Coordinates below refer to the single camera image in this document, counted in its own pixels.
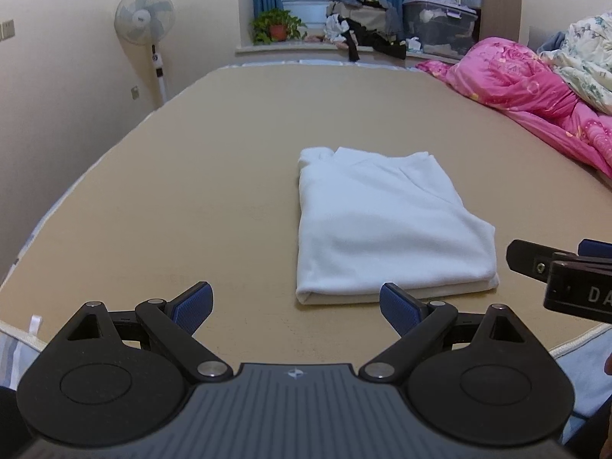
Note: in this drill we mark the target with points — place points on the white floral quilt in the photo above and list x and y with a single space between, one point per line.
588 52

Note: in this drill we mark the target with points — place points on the tan wooden cabinet panel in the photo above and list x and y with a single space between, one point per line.
502 0

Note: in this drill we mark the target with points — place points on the white garment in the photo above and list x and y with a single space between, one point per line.
377 229

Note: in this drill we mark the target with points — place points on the clear plastic storage box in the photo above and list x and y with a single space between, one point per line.
440 24

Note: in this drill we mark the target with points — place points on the wall power outlet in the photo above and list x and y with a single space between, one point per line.
135 92

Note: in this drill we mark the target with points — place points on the tan bed mattress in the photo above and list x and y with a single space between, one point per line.
201 177

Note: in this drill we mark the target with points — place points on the green potted plant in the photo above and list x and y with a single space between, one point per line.
277 24

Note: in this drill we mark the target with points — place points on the pile of dark clothes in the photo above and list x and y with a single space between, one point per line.
368 19

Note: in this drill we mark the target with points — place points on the pink floral quilt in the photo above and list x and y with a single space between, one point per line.
521 81

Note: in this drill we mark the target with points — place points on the white standing fan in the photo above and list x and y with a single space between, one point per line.
143 14

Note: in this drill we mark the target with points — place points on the white mattress tag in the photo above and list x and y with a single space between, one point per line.
35 326

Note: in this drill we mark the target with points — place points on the white windowsill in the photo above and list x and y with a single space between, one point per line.
287 48

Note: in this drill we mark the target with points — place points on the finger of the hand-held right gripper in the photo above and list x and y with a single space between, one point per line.
526 258
596 248

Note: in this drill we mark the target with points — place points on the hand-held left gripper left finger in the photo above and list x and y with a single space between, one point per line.
193 303

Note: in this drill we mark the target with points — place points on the wall switch panel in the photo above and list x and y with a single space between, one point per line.
6 29

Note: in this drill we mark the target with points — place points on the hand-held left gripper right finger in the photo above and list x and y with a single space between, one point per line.
399 306

